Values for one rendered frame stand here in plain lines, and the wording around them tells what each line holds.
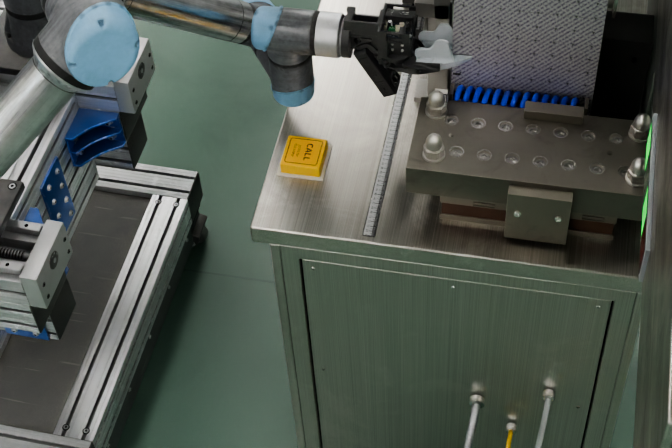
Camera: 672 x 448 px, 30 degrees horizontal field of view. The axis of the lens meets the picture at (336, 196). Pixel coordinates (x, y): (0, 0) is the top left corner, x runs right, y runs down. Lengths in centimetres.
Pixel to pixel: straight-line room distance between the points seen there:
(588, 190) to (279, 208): 52
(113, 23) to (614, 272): 87
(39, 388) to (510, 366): 107
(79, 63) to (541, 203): 74
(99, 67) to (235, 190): 147
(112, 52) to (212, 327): 130
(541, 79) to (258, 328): 123
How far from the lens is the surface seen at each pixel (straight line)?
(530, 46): 205
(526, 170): 200
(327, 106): 227
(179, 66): 370
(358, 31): 206
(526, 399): 240
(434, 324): 223
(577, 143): 205
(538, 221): 202
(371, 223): 209
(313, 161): 215
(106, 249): 301
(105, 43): 190
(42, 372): 285
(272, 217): 211
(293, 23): 207
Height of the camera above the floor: 253
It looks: 50 degrees down
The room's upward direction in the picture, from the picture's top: 4 degrees counter-clockwise
